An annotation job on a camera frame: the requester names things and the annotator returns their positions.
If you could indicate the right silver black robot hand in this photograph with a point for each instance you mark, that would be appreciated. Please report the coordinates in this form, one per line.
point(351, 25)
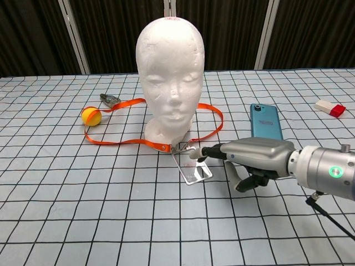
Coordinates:
point(258, 152)

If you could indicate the clear plastic badge holder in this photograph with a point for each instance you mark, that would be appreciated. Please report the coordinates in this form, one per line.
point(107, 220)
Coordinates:
point(194, 174)

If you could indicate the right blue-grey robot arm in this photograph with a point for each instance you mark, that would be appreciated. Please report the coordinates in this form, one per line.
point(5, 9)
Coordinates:
point(321, 171)

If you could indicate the white foam mannequin head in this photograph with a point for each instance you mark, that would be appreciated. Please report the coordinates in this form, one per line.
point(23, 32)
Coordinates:
point(169, 69)

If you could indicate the teal blue smartphone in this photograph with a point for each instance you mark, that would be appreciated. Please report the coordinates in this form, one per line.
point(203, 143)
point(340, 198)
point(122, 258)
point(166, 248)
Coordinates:
point(266, 124)

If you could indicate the white box with red end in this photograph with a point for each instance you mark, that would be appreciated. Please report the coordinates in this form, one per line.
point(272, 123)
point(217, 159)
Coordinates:
point(327, 106)

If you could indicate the red and yellow ball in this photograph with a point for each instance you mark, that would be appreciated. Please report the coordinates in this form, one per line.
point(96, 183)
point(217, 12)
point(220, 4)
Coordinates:
point(95, 117)

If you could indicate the blue grid checkered tablecloth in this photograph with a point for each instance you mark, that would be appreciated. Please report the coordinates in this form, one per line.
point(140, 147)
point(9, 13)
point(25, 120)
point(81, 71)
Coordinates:
point(83, 207)

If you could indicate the black screen panel white frame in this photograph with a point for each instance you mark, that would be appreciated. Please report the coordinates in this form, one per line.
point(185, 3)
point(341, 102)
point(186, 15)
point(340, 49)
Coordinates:
point(230, 36)
point(27, 36)
point(116, 36)
point(316, 33)

